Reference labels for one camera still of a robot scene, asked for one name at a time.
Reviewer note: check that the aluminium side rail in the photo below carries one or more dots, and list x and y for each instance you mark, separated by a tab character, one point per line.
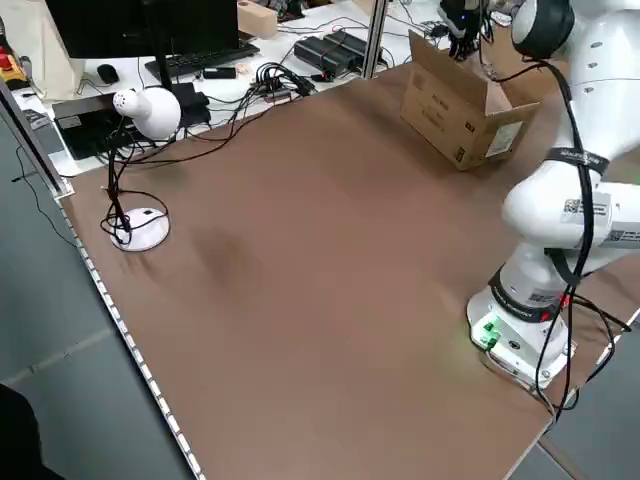
35	150

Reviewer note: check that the black flat desktop device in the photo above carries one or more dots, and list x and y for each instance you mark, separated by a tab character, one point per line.
80	130

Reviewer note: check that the black computer monitor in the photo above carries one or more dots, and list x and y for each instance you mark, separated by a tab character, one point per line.
140	25

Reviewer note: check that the black computer mouse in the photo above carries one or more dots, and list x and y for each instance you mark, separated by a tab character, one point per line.
107	73

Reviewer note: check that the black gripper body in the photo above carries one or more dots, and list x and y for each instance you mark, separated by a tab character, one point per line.
457	20

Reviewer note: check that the black monitor stand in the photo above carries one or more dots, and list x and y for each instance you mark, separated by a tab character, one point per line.
161	70

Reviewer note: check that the black rounded chair back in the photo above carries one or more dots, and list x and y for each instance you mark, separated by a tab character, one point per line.
20	440

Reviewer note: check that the red emergency stop button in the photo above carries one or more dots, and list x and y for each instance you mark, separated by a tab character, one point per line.
6	62

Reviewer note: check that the black power supply box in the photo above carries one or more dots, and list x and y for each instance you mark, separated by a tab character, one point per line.
317	52
350	45

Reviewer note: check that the brown cardboard box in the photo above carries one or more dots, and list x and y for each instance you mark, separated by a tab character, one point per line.
440	115

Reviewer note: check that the black keyboard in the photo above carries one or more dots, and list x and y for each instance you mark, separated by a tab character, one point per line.
210	57

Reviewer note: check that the small black adapter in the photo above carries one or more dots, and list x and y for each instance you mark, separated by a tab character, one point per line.
439	30

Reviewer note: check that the aluminium frame post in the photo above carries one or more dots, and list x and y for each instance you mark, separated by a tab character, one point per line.
375	40

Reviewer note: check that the small black handheld device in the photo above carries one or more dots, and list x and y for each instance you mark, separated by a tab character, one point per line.
219	73

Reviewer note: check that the light wooden block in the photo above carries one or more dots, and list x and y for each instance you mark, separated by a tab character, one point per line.
257	22

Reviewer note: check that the white desk lamp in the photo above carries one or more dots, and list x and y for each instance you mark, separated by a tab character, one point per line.
160	115

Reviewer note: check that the small black box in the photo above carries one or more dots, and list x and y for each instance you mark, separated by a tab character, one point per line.
192	107

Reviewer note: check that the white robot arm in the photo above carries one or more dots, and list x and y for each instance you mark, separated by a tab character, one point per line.
600	75

